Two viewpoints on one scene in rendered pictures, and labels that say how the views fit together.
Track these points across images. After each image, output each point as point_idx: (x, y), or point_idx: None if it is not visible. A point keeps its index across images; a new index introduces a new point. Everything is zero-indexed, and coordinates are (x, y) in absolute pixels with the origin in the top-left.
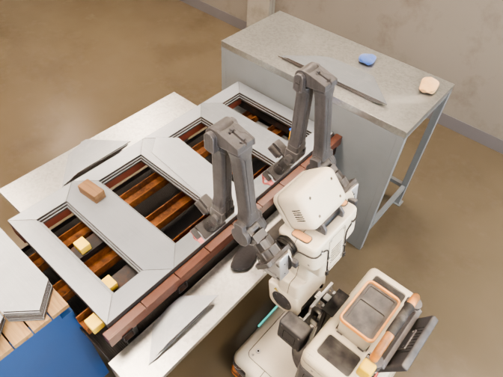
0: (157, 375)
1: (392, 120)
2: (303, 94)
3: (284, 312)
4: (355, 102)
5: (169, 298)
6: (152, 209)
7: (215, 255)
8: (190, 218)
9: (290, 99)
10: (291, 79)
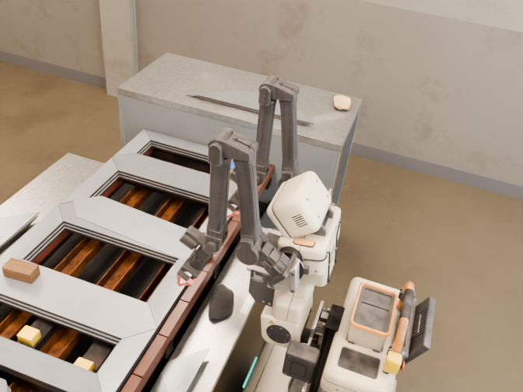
0: None
1: (324, 137)
2: (268, 107)
3: (266, 363)
4: None
5: None
6: None
7: (191, 307)
8: (135, 285)
9: (210, 137)
10: (209, 115)
